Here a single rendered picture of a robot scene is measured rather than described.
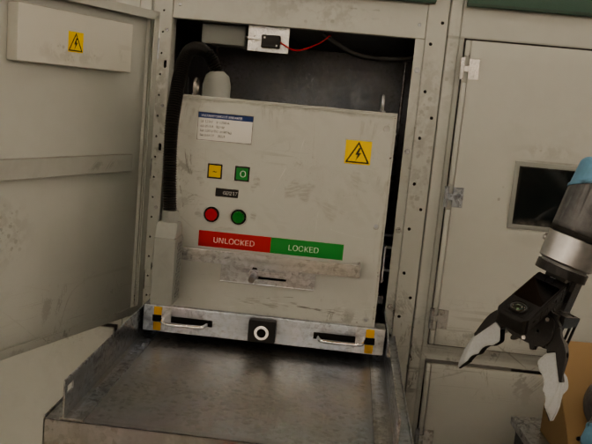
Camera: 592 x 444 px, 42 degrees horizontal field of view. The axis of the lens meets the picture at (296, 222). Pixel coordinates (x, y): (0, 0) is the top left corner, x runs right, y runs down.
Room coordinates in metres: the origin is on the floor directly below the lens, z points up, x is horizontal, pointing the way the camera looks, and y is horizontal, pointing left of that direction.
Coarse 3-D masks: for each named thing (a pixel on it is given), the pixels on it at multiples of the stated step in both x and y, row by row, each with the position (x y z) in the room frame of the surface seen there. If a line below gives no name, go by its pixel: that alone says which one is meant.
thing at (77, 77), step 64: (0, 0) 1.49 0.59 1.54; (64, 0) 1.64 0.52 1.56; (0, 64) 1.49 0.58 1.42; (64, 64) 1.61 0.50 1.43; (128, 64) 1.80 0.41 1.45; (0, 128) 1.49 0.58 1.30; (64, 128) 1.66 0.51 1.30; (128, 128) 1.86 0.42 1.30; (0, 192) 1.50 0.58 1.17; (64, 192) 1.67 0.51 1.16; (128, 192) 1.87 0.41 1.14; (0, 256) 1.50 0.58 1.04; (64, 256) 1.67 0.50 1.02; (128, 256) 1.88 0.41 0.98; (0, 320) 1.51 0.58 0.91; (64, 320) 1.68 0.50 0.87
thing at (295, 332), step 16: (144, 304) 1.68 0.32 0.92; (144, 320) 1.68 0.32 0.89; (176, 320) 1.67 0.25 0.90; (192, 320) 1.67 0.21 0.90; (208, 320) 1.67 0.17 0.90; (224, 320) 1.67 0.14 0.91; (240, 320) 1.67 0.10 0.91; (288, 320) 1.66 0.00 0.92; (304, 320) 1.66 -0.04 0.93; (208, 336) 1.67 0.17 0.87; (224, 336) 1.67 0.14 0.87; (240, 336) 1.67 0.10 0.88; (288, 336) 1.66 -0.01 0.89; (304, 336) 1.66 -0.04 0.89; (320, 336) 1.66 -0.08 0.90; (336, 336) 1.65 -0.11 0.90; (352, 336) 1.65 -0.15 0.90; (384, 336) 1.65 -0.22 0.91
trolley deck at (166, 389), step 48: (192, 336) 1.72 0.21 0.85; (144, 384) 1.41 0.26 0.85; (192, 384) 1.43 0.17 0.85; (240, 384) 1.45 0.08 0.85; (288, 384) 1.47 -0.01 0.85; (336, 384) 1.50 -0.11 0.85; (48, 432) 1.22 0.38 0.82; (96, 432) 1.21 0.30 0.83; (144, 432) 1.21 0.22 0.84; (192, 432) 1.22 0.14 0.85; (240, 432) 1.23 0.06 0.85; (288, 432) 1.25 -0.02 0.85; (336, 432) 1.27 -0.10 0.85
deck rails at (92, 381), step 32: (128, 320) 1.58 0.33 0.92; (384, 320) 1.79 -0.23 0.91; (96, 352) 1.37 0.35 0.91; (128, 352) 1.56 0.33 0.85; (384, 352) 1.67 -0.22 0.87; (64, 384) 1.22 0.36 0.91; (96, 384) 1.37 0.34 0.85; (384, 384) 1.51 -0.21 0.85; (64, 416) 1.22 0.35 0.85; (384, 416) 1.35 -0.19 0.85
